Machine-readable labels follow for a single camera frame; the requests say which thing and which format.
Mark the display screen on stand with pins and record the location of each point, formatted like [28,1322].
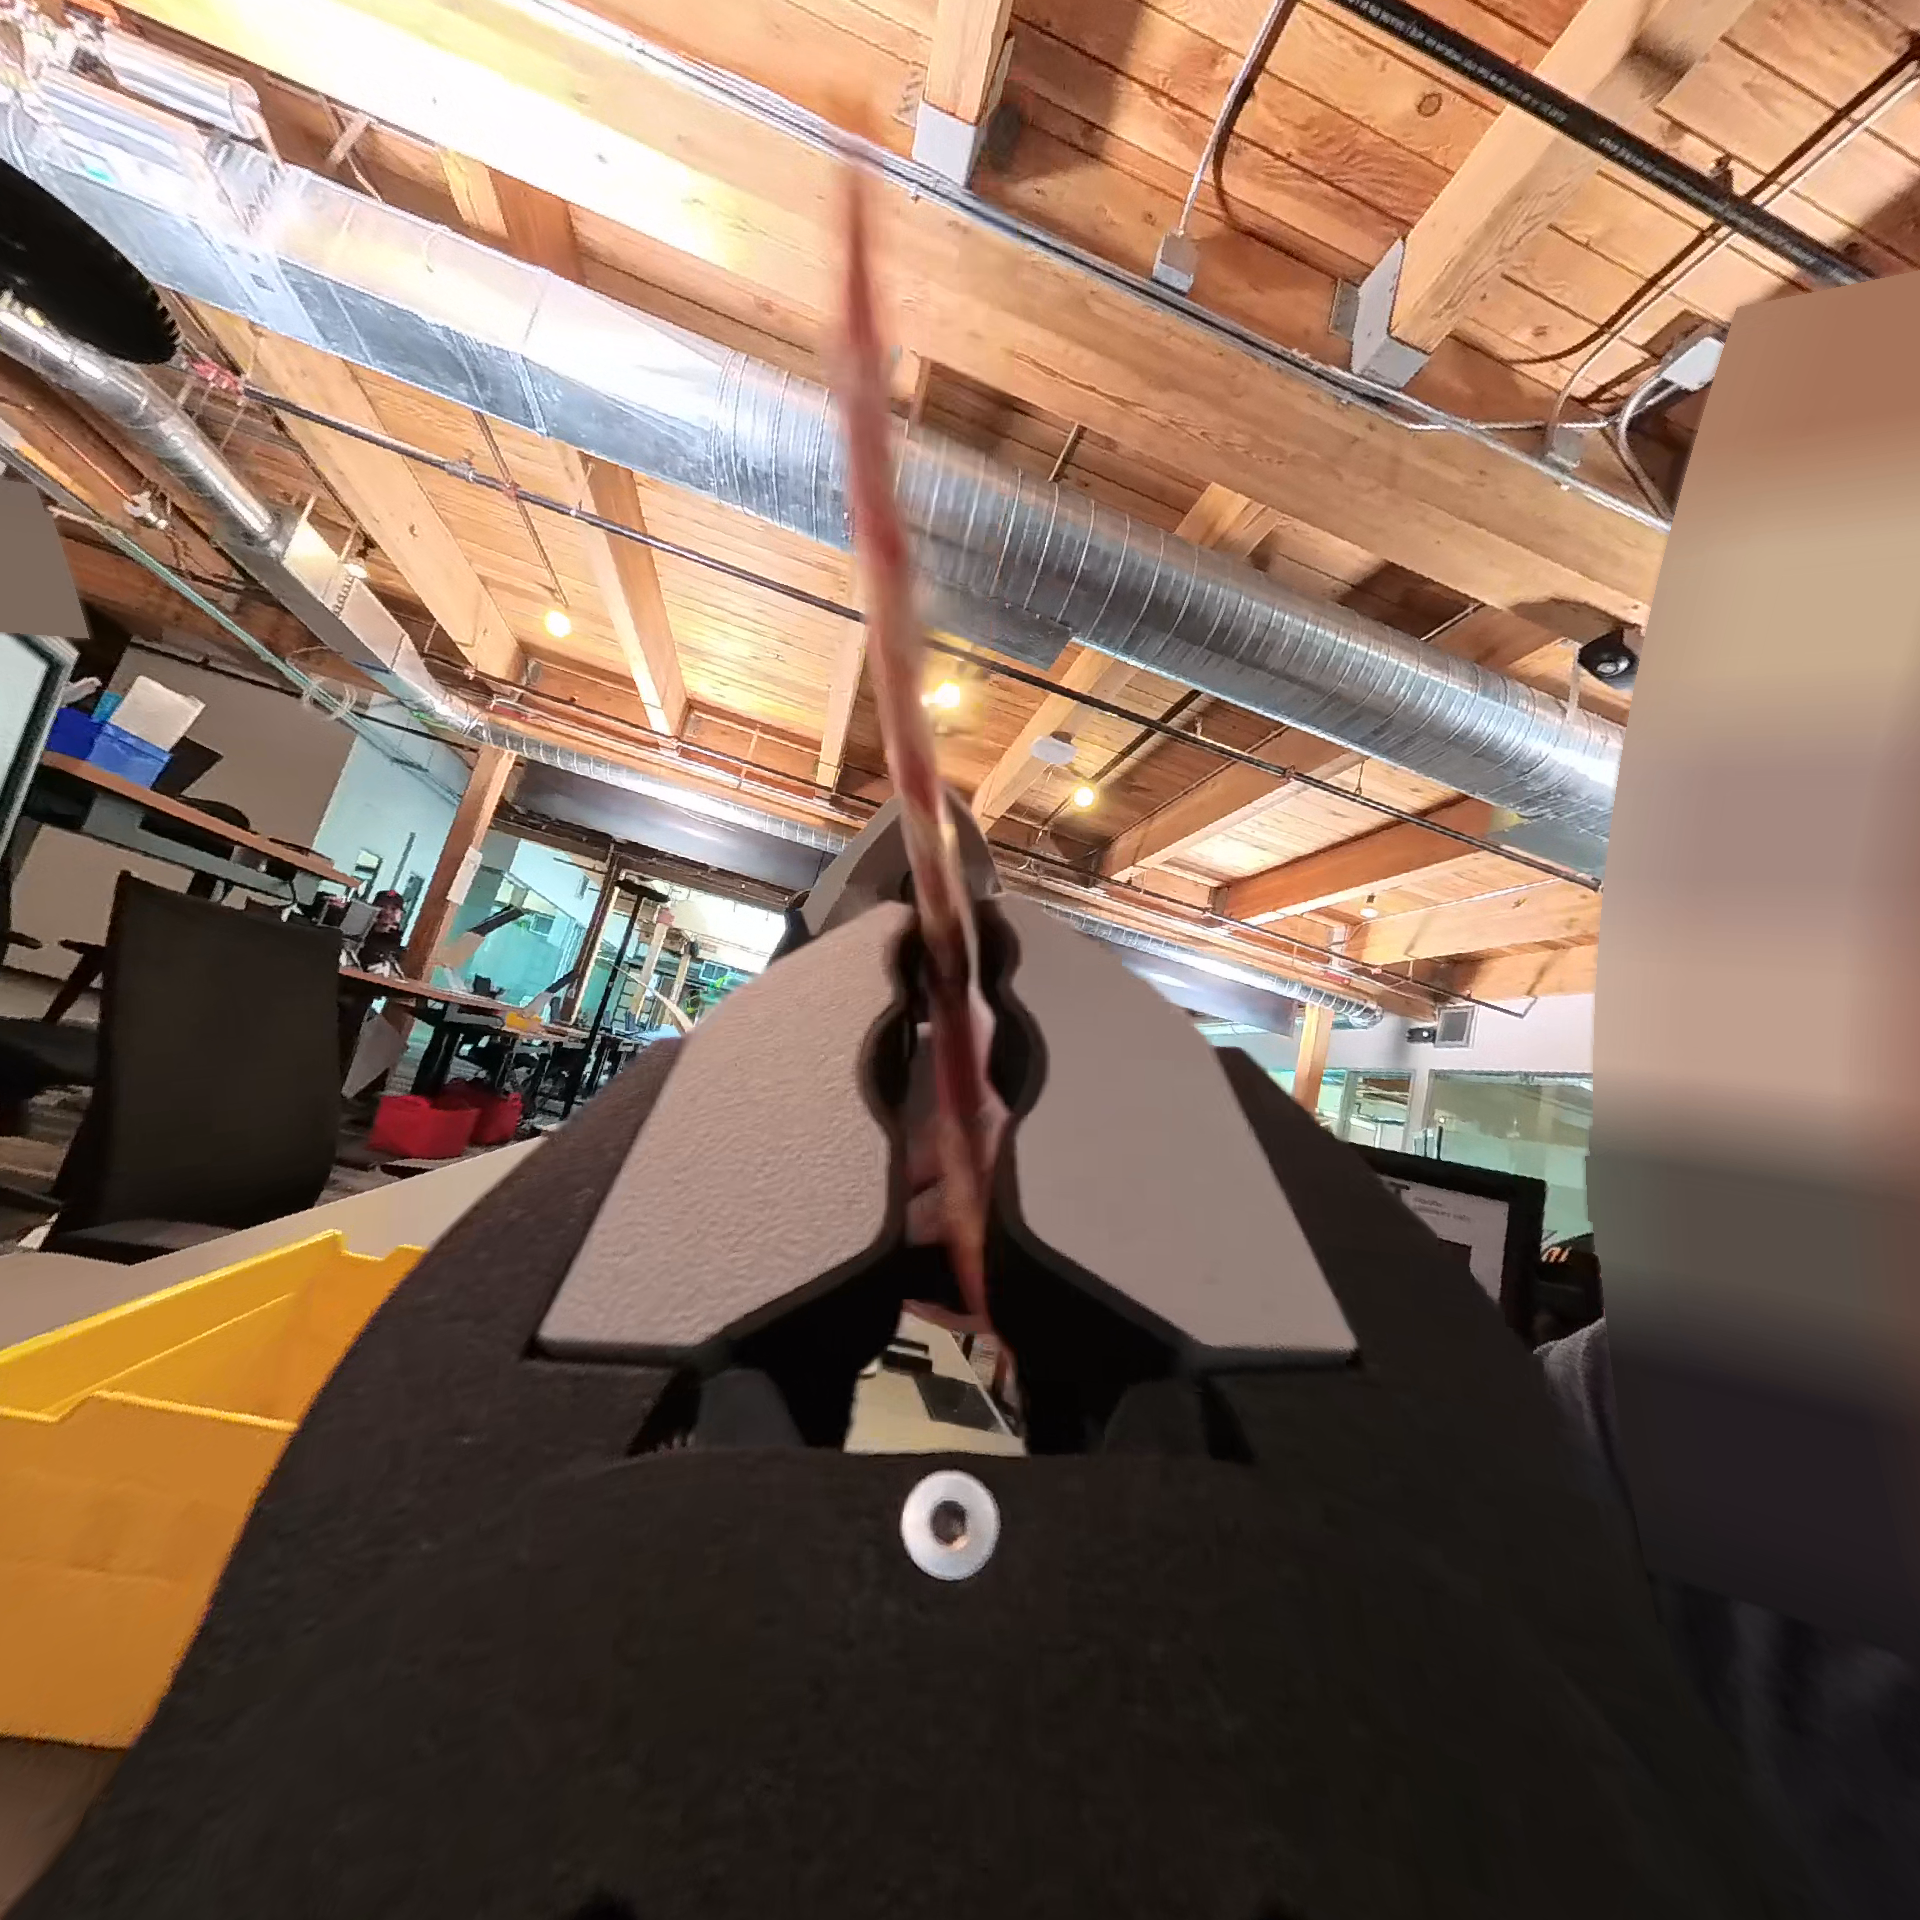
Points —
[24,736]

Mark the yellow plastic bin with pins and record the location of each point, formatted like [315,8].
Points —
[136,1501]

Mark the blue storage bin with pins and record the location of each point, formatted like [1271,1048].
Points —
[121,749]

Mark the black dome ceiling camera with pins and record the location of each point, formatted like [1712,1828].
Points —
[1610,657]

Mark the black ceiling pipe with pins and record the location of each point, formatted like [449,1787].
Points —
[1575,128]

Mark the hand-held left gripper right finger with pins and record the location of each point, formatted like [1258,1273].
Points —
[1169,1170]

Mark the black floor lamp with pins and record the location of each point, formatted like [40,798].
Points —
[75,269]

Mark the silver ceiling air duct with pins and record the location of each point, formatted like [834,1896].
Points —
[1200,630]

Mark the black office chair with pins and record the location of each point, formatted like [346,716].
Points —
[211,1049]

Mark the red storage bin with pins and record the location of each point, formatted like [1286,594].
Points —
[498,1112]
[421,1129]

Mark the person's dark grey shirt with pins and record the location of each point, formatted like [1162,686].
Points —
[1769,1725]

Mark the transparent ceiling pipes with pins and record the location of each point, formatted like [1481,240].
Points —
[149,90]

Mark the wooden top desk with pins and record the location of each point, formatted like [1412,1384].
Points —
[227,821]
[449,994]

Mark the narrow silver duct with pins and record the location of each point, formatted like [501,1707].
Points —
[136,405]

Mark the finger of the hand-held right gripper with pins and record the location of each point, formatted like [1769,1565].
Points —
[870,863]
[972,867]

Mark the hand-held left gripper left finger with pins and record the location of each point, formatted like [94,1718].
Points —
[735,1170]

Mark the framed black white marker sign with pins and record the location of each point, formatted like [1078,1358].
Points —
[1462,1215]

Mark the white junction box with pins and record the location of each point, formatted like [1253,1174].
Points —
[1693,359]

